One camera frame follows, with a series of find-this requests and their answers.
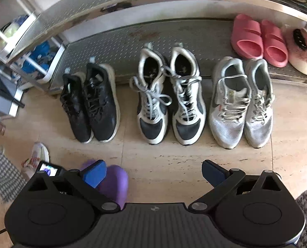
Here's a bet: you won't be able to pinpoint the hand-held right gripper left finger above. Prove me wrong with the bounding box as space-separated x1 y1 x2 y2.
22 160 119 213

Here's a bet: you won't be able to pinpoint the white storage shelf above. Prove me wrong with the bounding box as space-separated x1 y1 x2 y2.
0 0 66 91

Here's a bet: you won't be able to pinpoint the person's white shoe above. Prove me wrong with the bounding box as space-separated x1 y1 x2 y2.
21 142 50 180

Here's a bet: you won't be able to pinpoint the metal shoe rack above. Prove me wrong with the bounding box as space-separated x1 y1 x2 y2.
0 0 307 91

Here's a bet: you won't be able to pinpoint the grey blue cabinet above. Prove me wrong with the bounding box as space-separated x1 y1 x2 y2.
0 64 25 117

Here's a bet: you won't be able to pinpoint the blue packet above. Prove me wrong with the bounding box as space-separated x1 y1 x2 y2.
14 15 30 26

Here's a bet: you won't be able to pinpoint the white navy sneaker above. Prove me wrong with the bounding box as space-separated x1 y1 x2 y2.
130 47 171 145
164 46 207 145

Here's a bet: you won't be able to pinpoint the purple slipper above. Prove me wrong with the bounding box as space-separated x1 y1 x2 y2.
80 160 129 211

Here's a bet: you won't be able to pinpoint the houndstooth trousers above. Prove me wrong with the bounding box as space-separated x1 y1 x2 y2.
0 148 307 248

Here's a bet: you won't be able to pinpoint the silver grey sneaker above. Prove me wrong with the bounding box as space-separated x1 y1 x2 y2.
244 58 275 149
209 57 252 150

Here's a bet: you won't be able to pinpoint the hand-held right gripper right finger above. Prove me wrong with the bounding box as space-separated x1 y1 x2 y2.
188 160 289 212

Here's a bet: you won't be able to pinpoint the black mesh sneaker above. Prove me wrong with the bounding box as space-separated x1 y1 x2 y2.
82 62 121 142
59 74 94 144

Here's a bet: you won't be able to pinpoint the yellow green item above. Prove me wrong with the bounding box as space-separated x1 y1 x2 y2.
0 22 22 42

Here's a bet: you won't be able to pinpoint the blue white roller skates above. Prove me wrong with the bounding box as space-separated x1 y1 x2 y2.
22 40 57 74

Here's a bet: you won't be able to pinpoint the fluffy pink slipper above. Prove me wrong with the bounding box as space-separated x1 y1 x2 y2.
281 24 307 75

